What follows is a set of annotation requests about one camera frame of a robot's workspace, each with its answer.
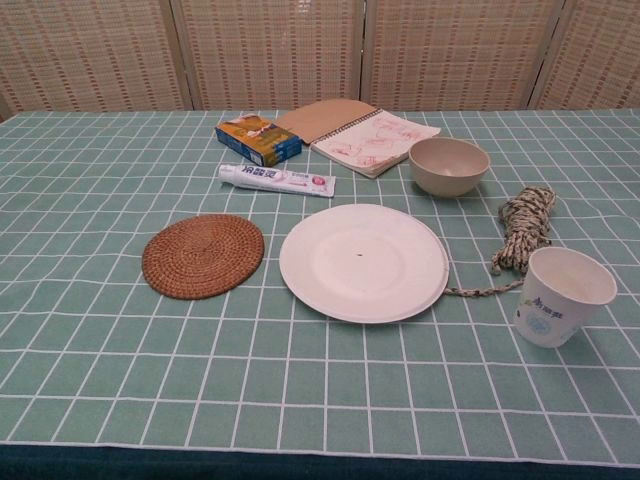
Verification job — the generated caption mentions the beige bowl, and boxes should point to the beige bowl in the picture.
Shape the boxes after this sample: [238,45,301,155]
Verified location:
[408,137,490,197]

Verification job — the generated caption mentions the white printed paper cup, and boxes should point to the white printed paper cup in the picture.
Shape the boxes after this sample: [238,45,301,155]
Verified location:
[513,246,619,349]

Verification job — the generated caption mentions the white paper plate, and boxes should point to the white paper plate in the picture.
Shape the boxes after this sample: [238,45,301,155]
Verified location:
[278,203,450,325]

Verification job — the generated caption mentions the white toothpaste tube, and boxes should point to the white toothpaste tube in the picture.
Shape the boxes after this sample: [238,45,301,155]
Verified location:
[216,164,337,199]

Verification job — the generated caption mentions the spiral notebook with red drawings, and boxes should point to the spiral notebook with red drawings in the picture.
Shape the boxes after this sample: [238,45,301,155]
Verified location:
[272,99,443,179]

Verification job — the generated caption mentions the blue and yellow box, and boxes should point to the blue and yellow box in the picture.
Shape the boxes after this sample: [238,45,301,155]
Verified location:
[214,114,304,168]

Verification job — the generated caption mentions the round woven rattan coaster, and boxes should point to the round woven rattan coaster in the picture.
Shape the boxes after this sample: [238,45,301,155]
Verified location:
[141,213,265,301]

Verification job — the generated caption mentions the woven folding screen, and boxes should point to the woven folding screen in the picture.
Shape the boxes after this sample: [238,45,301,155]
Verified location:
[0,0,640,121]

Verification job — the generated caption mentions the green checked tablecloth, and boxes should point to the green checked tablecloth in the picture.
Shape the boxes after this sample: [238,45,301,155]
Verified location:
[0,109,640,480]

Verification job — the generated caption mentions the bundled speckled rope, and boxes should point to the bundled speckled rope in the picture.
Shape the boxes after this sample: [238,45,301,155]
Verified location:
[444,185,558,299]

